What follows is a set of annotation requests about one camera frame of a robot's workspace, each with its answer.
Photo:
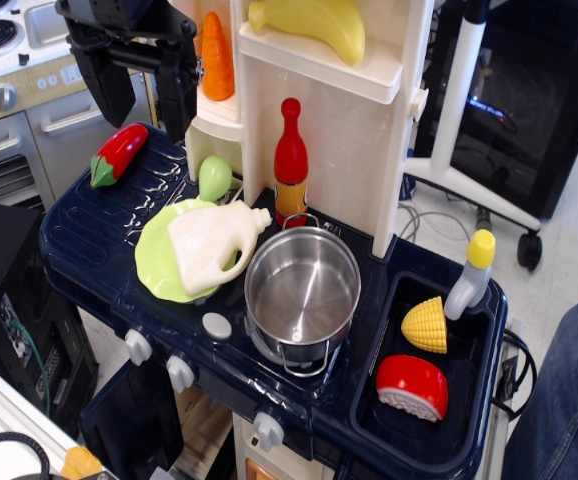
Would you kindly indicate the grey stove knob right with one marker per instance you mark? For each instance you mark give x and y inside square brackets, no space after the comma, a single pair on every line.
[269,431]

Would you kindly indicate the black monitor screen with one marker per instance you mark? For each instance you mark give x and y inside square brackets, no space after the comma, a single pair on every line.
[519,131]

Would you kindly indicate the white toy detergent jug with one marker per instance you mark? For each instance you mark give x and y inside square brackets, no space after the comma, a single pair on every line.
[213,245]

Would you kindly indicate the green toy pear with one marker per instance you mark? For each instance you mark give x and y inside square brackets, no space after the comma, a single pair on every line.
[215,177]

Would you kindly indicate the grey stove knob left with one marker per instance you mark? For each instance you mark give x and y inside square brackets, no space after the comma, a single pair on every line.
[138,347]

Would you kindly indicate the blue jeans leg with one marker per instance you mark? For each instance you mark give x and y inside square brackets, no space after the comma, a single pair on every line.
[544,442]

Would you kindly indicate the grey and wood toy kitchen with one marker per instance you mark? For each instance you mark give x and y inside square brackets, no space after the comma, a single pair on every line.
[50,124]

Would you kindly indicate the yellow toy banana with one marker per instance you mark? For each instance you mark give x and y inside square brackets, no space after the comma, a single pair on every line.
[337,23]

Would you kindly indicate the yellow toy corn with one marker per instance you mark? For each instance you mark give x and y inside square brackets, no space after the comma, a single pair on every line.
[424,326]

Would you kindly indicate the grey round button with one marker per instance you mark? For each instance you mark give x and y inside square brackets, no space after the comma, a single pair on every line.
[217,326]

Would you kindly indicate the light green toy plate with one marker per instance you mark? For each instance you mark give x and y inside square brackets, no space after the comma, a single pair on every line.
[156,264]

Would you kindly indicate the red toy ketchup bottle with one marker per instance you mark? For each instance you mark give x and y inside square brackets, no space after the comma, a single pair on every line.
[291,166]

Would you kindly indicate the black computer case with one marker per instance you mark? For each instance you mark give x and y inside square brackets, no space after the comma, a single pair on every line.
[45,353]

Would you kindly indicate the grey stove knob middle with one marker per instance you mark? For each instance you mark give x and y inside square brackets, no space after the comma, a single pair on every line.
[180,373]

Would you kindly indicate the grey faucet with yellow cap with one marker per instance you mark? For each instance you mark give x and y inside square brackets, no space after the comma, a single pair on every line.
[470,287]

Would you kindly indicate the navy blue toy kitchen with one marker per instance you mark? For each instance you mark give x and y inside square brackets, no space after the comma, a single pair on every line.
[88,240]

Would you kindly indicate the yellow object at bottom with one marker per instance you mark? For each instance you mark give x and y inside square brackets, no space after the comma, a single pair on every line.
[79,463]

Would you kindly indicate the orange toy carrot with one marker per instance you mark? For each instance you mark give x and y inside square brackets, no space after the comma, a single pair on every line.
[218,82]

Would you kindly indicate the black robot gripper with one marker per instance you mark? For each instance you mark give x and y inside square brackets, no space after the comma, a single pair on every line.
[108,37]

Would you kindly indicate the cream toy kitchen shelf tower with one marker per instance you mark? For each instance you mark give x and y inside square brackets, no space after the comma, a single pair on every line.
[356,120]

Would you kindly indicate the red toy chili pepper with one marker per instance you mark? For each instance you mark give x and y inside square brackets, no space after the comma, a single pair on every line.
[109,164]

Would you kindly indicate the stainless steel pot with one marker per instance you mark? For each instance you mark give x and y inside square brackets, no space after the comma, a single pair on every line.
[302,288]

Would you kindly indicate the grey stove knob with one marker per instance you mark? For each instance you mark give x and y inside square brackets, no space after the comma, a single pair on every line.
[269,431]
[180,373]
[138,347]

